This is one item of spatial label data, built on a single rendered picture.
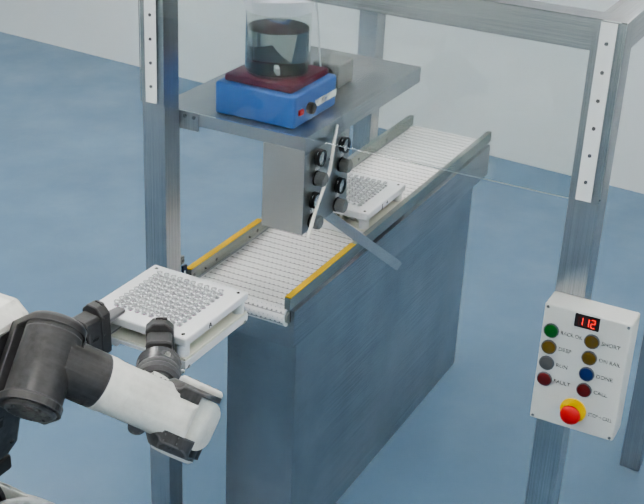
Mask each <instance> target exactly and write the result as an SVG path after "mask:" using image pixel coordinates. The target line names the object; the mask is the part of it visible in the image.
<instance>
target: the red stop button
mask: <svg viewBox="0 0 644 504"><path fill-rule="evenodd" d="M560 417H561V419H562V421H563V422H565V423H566V424H569V425H573V424H576V423H578V421H579V420H580V413H579V411H578V410H577V409H576V408H575V407H573V406H569V405H567V406H564V407H563V408H562V409H561V410H560Z"/></svg>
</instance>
